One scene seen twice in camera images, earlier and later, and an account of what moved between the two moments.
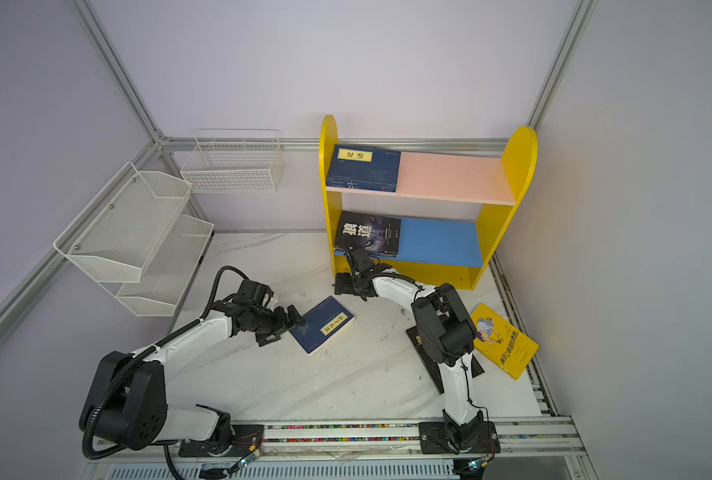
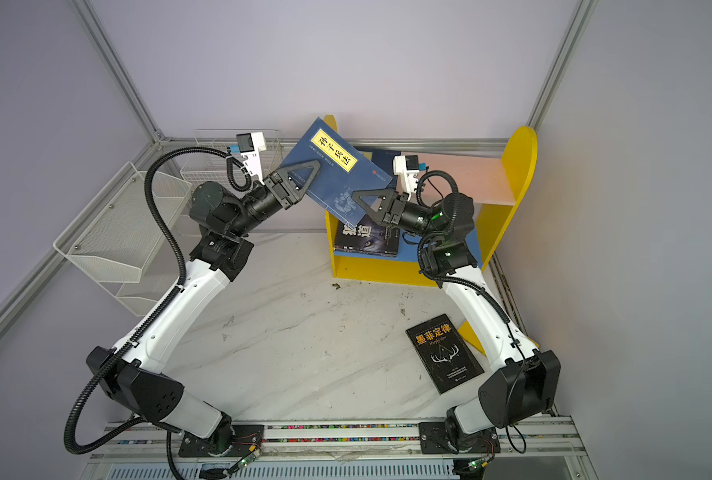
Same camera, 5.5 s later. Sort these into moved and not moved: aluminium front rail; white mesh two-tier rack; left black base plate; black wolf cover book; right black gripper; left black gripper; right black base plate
Moved: right black gripper; left black gripper
Not moved: right black base plate; black wolf cover book; left black base plate; aluminium front rail; white mesh two-tier rack
